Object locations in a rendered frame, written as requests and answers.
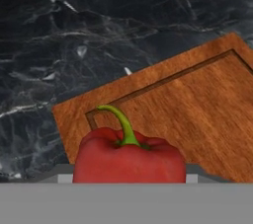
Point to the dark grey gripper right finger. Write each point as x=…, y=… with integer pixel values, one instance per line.
x=194, y=172

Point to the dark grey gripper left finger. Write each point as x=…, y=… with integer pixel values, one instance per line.
x=62, y=172

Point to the red bell pepper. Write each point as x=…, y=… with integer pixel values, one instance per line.
x=128, y=162

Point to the wooden cutting board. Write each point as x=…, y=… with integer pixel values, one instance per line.
x=184, y=109

